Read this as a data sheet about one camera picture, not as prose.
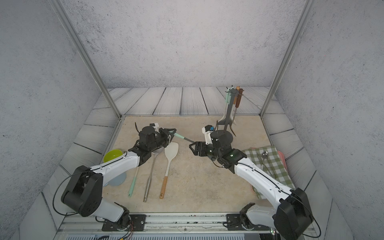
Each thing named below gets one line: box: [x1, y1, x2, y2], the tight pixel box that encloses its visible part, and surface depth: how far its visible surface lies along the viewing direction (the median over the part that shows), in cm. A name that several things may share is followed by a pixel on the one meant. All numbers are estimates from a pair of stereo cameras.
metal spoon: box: [261, 150, 269, 170], surface depth 98 cm
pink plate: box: [277, 150, 288, 171], surface depth 97 cm
